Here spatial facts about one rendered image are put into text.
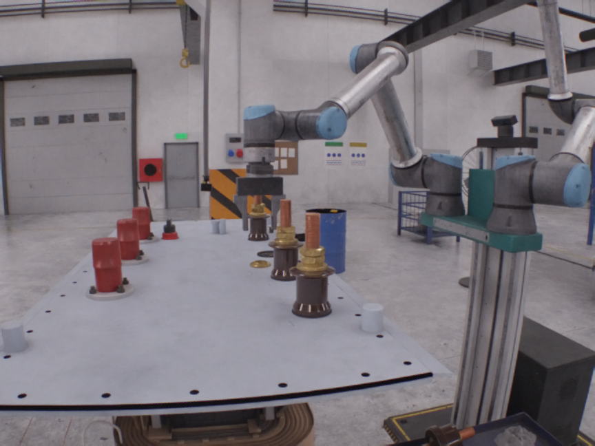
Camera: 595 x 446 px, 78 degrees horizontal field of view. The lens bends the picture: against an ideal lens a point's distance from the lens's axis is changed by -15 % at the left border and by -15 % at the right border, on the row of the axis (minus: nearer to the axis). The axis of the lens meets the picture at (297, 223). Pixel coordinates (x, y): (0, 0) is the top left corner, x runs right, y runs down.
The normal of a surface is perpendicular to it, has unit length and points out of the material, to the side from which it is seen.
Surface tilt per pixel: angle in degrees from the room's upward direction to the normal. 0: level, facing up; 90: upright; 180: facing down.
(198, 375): 0
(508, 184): 90
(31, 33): 90
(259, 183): 90
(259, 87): 90
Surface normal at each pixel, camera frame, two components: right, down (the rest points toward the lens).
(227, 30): 0.22, 0.15
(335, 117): 0.71, 0.15
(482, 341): -0.97, 0.04
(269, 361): 0.00, -0.99
